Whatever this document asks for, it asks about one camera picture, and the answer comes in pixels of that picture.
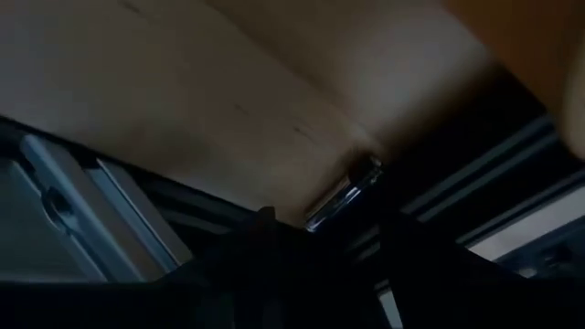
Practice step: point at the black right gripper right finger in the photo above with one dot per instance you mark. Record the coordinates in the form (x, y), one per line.
(480, 306)

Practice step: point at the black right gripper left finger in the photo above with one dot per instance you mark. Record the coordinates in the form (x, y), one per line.
(183, 306)

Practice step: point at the silver AA battery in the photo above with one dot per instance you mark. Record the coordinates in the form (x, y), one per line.
(343, 196)

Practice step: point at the black aluminium table frame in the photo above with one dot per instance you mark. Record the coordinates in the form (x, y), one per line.
(457, 183)

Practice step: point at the teal plastic bin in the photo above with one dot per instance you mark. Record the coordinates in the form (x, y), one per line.
(68, 183)

